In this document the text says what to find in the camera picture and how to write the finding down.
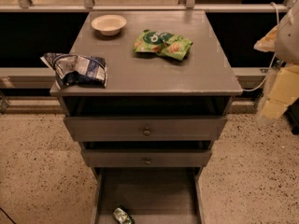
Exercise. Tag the grey wooden drawer cabinet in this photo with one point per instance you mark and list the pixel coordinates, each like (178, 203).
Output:
(148, 85)

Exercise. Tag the grey open bottom drawer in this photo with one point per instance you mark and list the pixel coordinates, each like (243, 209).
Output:
(149, 196)

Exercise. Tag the crushed green can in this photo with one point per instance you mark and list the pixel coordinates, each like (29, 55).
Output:
(122, 216)

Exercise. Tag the blue white chip bag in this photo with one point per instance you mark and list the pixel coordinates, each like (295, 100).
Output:
(73, 69)

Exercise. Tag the round brass middle knob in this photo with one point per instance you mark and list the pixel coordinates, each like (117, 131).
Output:
(147, 161)

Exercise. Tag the white bowl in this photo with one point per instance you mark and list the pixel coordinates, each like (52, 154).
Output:
(109, 25)

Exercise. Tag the round brass knob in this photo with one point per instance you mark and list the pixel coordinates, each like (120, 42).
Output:
(147, 131)
(147, 161)

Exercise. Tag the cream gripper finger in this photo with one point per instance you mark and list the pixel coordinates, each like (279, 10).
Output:
(284, 92)
(267, 43)

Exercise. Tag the metal railing frame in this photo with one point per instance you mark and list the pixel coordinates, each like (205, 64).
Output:
(31, 7)

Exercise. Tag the grey top drawer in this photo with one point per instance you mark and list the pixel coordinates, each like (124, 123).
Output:
(98, 129)

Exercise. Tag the green chip bag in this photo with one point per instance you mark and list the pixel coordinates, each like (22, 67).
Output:
(163, 44)

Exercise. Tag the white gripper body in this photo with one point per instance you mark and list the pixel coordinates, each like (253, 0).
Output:
(288, 39)

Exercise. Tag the grey middle drawer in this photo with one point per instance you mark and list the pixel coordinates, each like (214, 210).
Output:
(135, 158)

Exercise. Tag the round brass top knob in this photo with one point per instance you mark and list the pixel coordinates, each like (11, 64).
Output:
(147, 131)

